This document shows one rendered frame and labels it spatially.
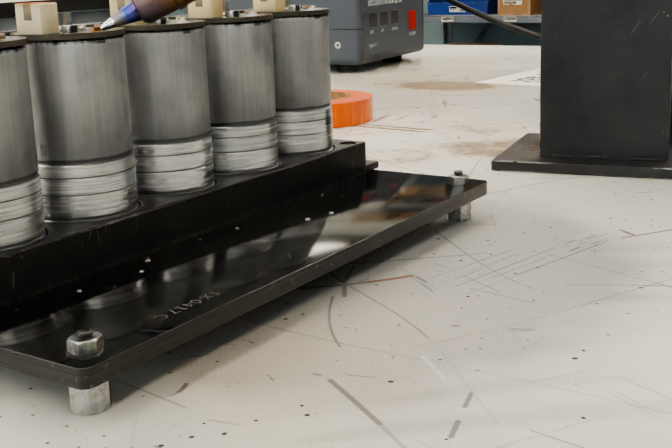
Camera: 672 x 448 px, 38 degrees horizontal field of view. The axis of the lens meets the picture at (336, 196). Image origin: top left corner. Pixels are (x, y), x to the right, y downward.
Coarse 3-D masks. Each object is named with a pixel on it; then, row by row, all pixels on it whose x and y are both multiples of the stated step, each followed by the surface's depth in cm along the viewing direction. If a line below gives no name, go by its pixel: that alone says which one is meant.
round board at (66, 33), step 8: (80, 24) 23; (96, 24) 23; (16, 32) 22; (64, 32) 21; (72, 32) 21; (80, 32) 21; (88, 32) 21; (96, 32) 21; (104, 32) 21; (112, 32) 22; (120, 32) 22; (32, 40) 21; (40, 40) 21
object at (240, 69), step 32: (224, 32) 26; (256, 32) 26; (224, 64) 26; (256, 64) 26; (224, 96) 26; (256, 96) 26; (224, 128) 26; (256, 128) 26; (224, 160) 26; (256, 160) 27
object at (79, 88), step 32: (32, 64) 21; (64, 64) 21; (96, 64) 21; (32, 96) 22; (64, 96) 21; (96, 96) 22; (128, 96) 23; (64, 128) 22; (96, 128) 22; (128, 128) 23; (64, 160) 22; (96, 160) 22; (128, 160) 23; (64, 192) 22; (96, 192) 22; (128, 192) 23
